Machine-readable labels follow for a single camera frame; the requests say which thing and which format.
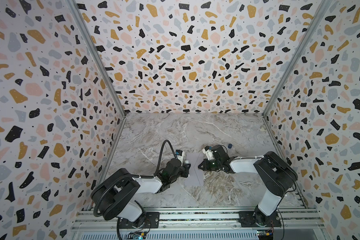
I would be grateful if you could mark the pale lilac envelope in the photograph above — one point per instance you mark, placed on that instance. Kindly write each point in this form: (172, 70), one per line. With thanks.
(196, 176)

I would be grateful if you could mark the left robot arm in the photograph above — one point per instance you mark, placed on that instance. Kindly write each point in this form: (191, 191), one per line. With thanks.
(114, 197)

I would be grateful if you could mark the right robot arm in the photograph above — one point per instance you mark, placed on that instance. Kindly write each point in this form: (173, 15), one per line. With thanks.
(276, 174)

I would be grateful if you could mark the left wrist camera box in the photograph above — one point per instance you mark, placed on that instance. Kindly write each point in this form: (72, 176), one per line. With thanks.
(180, 155)

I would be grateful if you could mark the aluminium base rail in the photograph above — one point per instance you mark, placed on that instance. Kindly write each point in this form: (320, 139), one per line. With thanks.
(225, 223)

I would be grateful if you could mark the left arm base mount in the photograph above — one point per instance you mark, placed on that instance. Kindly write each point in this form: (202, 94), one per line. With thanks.
(148, 220)

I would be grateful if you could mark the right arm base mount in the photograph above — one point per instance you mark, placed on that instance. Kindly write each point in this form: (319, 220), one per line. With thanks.
(252, 219)

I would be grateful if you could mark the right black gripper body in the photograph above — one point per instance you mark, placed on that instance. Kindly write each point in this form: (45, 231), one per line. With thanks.
(207, 163)

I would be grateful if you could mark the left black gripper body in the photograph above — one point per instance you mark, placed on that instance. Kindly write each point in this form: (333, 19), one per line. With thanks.
(181, 172)

